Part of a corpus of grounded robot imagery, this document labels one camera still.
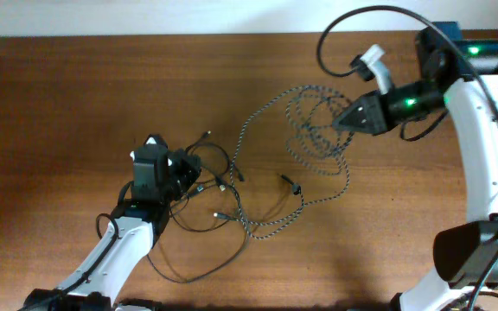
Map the black and white braided cable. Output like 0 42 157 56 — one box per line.
229 84 356 241

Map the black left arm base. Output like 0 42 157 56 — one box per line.
114 298 163 311

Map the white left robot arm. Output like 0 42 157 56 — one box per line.
22 143 201 310

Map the thin black cable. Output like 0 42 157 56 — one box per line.
144 130 303 285

